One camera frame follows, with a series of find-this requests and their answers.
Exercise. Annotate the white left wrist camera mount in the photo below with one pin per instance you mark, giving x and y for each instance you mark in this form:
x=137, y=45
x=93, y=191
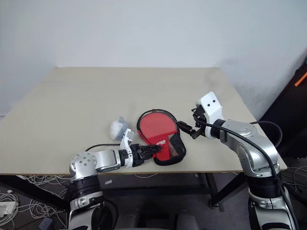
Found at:
x=125, y=142

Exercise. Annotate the white power strip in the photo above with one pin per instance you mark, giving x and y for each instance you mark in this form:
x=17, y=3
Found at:
x=7, y=209

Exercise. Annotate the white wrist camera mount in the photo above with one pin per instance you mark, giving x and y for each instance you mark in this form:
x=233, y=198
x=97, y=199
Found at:
x=125, y=142
x=212, y=105

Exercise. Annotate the red table tennis paddle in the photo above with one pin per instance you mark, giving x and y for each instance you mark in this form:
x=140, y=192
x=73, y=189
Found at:
x=153, y=124

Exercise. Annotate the black metal table frame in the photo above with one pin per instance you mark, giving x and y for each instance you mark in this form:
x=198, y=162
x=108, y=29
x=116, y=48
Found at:
x=223, y=191

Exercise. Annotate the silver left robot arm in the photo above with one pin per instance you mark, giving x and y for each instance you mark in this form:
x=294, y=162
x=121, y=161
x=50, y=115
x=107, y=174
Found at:
x=105, y=159

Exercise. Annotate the red and black paddle case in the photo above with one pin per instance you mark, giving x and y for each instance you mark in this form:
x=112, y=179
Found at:
x=165, y=157

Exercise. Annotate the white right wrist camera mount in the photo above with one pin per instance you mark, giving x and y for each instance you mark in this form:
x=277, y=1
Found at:
x=212, y=105

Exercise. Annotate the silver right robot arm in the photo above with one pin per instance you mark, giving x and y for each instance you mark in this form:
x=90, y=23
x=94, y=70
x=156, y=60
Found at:
x=251, y=148

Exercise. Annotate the dark cabinet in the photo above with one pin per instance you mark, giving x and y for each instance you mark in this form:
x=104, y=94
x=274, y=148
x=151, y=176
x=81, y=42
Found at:
x=287, y=115

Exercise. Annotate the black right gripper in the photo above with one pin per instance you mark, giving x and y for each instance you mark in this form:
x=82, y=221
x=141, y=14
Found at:
x=200, y=117

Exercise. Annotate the white paper scrap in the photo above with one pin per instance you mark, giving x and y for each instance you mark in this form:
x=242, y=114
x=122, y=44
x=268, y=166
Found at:
x=108, y=182

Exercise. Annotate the crumpled white plastic bag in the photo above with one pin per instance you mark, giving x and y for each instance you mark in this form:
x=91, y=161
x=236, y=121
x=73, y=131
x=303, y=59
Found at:
x=117, y=128

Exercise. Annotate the orange tape strip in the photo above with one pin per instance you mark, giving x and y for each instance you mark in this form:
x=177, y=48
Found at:
x=301, y=79

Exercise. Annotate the grey power adapter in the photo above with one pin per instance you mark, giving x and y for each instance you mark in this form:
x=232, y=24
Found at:
x=46, y=223

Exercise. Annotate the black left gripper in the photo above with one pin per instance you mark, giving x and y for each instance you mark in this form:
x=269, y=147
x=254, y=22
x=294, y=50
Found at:
x=137, y=155

